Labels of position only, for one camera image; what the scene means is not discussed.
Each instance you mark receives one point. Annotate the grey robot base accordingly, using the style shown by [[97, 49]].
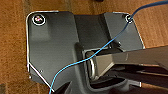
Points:
[[53, 43]]

